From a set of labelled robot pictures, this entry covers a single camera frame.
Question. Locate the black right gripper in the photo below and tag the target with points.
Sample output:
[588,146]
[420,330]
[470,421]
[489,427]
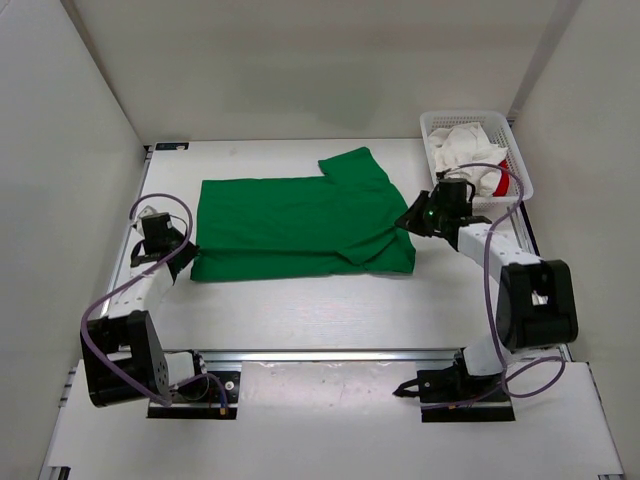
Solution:
[413,221]

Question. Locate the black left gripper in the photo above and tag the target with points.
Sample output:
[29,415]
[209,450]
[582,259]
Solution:
[189,254]

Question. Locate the green t shirt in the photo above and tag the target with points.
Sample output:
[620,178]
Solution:
[340,222]

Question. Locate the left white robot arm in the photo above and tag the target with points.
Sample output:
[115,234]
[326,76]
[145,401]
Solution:
[128,362]

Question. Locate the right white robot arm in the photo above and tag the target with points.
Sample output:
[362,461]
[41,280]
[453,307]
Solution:
[530,301]

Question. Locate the white t shirt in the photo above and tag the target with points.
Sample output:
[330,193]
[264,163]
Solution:
[465,144]

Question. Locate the red t shirt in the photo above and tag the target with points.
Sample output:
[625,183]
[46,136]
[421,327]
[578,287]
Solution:
[503,184]

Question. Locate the dark table label sticker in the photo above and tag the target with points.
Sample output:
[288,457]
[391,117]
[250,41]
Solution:
[172,146]

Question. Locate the white plastic basket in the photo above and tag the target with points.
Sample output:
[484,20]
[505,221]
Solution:
[499,132]

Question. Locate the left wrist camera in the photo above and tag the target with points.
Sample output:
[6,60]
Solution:
[136,222]

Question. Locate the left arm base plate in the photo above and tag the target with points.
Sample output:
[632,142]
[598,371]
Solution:
[201,400]

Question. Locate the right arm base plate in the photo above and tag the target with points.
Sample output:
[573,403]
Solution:
[451,395]

